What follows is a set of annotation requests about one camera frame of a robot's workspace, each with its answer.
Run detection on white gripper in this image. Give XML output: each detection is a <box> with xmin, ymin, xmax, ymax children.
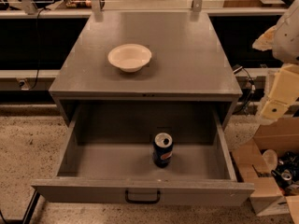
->
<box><xmin>252</xmin><ymin>25</ymin><xmax>299</xmax><ymax>125</ymax></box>

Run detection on blue pepsi can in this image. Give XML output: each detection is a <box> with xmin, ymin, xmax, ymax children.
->
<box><xmin>152</xmin><ymin>133</ymin><xmax>174</xmax><ymax>168</ymax></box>

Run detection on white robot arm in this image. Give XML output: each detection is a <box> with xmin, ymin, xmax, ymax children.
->
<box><xmin>252</xmin><ymin>0</ymin><xmax>299</xmax><ymax>125</ymax></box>

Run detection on grey open drawer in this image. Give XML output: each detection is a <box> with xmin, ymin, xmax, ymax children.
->
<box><xmin>32</xmin><ymin>101</ymin><xmax>254</xmax><ymax>206</ymax></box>

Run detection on cardboard box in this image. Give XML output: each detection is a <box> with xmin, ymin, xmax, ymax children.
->
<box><xmin>232</xmin><ymin>117</ymin><xmax>299</xmax><ymax>224</ymax></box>

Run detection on grey cabinet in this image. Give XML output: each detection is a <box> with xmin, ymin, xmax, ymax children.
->
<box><xmin>50</xmin><ymin>11</ymin><xmax>241</xmax><ymax>122</ymax></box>

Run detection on cans in cardboard box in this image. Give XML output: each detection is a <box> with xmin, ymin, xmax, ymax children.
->
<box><xmin>262</xmin><ymin>149</ymin><xmax>299</xmax><ymax>196</ymax></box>

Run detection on white bowl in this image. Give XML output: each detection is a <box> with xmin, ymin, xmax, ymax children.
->
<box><xmin>107</xmin><ymin>44</ymin><xmax>152</xmax><ymax>73</ymax></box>

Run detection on black cables right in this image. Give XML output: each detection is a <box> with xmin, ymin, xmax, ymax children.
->
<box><xmin>232</xmin><ymin>64</ymin><xmax>257</xmax><ymax>115</ymax></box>

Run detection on black drawer handle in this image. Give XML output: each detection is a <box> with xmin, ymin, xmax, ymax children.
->
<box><xmin>124</xmin><ymin>190</ymin><xmax>161</xmax><ymax>204</ymax></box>

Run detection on black cable left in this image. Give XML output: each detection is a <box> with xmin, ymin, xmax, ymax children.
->
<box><xmin>29</xmin><ymin>7</ymin><xmax>48</xmax><ymax>91</ymax></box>

